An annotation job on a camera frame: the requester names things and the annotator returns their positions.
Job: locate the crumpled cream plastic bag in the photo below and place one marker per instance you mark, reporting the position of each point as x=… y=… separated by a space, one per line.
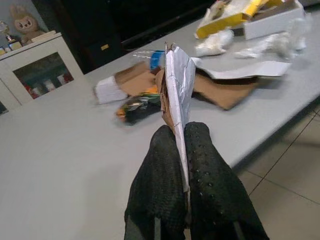
x=215 y=42

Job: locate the black cabinet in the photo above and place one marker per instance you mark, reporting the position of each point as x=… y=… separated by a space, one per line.
x=100 y=25

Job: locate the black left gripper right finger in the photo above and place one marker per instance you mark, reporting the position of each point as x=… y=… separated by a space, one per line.
x=217 y=195

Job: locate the colourful dark snack wrapper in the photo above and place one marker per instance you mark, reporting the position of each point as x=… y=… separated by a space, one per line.
x=137 y=107

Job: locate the flat white brown cardboard sheet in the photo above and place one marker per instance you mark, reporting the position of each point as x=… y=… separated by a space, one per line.
x=250 y=68

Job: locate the torn open white cardboard box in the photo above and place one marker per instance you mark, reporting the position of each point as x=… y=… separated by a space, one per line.
x=132 y=82

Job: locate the torn white brown cardboard piece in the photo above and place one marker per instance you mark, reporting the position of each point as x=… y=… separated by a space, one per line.
x=178 y=82

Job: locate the crumpled clear plastic bag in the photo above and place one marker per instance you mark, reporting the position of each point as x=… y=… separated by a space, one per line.
x=282 y=45

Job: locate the clear plastic bottle blue label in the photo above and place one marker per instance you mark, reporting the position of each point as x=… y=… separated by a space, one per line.
x=156 y=60

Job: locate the white cabinet with glass door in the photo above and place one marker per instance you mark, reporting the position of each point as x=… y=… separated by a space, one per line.
x=62 y=42

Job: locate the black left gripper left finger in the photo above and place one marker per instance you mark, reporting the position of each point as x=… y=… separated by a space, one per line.
x=157 y=187

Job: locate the small trophy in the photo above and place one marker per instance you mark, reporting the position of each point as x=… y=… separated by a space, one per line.
x=10 y=37

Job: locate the brown rabbit plush toy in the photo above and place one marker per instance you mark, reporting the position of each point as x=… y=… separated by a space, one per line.
x=26 y=25

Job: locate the yellow cardboard box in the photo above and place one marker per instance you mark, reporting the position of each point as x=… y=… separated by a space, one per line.
x=220 y=25

